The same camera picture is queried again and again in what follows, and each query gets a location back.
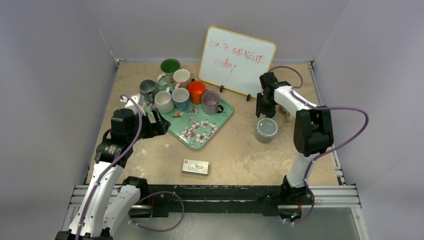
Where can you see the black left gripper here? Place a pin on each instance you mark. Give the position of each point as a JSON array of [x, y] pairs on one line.
[[158, 128]]

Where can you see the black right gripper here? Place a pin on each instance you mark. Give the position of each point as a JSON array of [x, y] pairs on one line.
[[265, 105]]

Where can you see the white speckled mug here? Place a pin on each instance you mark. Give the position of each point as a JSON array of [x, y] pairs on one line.
[[163, 102]]

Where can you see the blue grey mug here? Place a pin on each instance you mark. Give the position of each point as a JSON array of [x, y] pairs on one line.
[[148, 89]]

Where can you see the orange mug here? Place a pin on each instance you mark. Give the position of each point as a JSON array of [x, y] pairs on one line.
[[196, 90]]

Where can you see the pink faceted mug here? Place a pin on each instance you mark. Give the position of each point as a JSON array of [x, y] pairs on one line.
[[182, 78]]

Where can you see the lilac mug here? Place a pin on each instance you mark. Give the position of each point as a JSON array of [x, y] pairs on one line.
[[210, 101]]

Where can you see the floral mug green inside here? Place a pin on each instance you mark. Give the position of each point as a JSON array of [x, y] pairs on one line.
[[168, 67]]

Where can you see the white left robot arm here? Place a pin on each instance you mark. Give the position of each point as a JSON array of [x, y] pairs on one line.
[[99, 217]]

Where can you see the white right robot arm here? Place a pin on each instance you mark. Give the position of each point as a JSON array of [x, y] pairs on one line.
[[313, 131]]

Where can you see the beige mug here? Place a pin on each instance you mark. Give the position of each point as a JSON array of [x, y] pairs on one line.
[[286, 114]]

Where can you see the grey ribbed mug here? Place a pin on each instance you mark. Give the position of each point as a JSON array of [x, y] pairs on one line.
[[266, 130]]

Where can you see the green floral tray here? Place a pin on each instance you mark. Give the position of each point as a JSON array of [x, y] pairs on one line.
[[193, 127]]

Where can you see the yellow framed whiteboard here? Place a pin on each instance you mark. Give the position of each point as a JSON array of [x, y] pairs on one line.
[[235, 61]]

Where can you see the small white cardboard box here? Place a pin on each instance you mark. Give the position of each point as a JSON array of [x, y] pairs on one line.
[[195, 167]]

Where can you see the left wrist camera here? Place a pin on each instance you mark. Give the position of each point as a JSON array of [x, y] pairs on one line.
[[134, 102]]

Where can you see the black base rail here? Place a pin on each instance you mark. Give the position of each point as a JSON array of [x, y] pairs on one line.
[[163, 199]]

